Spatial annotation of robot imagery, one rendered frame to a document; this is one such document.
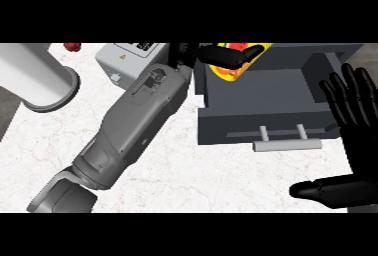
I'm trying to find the dark grey cabinet body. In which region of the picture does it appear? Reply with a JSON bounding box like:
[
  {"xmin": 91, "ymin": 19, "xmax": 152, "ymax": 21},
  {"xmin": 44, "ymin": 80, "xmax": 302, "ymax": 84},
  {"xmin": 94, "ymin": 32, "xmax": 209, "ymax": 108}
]
[{"xmin": 248, "ymin": 42, "xmax": 366, "ymax": 73}]

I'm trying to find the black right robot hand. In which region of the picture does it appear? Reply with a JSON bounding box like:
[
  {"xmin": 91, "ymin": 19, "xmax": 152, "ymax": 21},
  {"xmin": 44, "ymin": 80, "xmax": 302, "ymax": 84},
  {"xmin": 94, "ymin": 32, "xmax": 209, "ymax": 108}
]
[{"xmin": 288, "ymin": 62, "xmax": 378, "ymax": 210}]

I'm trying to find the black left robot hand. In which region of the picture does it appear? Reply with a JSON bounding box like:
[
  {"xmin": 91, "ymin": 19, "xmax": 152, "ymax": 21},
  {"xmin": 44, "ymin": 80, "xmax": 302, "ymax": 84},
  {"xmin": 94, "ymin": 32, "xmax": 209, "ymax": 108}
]
[{"xmin": 168, "ymin": 42, "xmax": 265, "ymax": 71}]

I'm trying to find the yellow and red cup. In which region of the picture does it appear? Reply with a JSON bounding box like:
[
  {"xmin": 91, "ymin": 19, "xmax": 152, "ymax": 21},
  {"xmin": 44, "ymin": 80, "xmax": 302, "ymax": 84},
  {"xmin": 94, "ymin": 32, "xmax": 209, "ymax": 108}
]
[{"xmin": 208, "ymin": 42, "xmax": 274, "ymax": 82}]

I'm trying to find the dark grey open drawer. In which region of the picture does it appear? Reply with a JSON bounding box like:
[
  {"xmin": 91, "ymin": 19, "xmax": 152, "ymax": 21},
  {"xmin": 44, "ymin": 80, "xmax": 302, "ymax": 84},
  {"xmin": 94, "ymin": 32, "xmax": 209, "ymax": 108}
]
[{"xmin": 192, "ymin": 49, "xmax": 345, "ymax": 146}]

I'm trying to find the pale grey box appliance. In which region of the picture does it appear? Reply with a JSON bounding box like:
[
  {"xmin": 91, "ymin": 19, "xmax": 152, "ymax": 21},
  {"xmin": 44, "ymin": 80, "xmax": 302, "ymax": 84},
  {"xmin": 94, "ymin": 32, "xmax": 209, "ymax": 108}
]
[{"xmin": 93, "ymin": 42, "xmax": 171, "ymax": 90}]

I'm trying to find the pale grey drawer handle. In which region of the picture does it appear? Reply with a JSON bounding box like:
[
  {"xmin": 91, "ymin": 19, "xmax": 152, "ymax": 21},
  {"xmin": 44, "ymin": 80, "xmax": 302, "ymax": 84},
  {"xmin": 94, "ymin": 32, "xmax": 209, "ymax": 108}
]
[{"xmin": 252, "ymin": 123, "xmax": 323, "ymax": 153}]

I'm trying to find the small red object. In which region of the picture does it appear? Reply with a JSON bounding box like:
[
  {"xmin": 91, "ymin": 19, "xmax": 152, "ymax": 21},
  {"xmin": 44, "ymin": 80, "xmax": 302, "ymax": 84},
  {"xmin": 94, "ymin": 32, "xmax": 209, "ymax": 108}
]
[{"xmin": 62, "ymin": 42, "xmax": 82, "ymax": 53}]

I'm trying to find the white cylindrical container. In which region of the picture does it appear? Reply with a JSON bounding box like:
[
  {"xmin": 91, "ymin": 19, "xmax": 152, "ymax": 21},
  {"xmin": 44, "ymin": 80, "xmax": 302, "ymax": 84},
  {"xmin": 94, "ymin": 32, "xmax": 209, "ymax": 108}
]
[{"xmin": 0, "ymin": 42, "xmax": 81, "ymax": 114}]

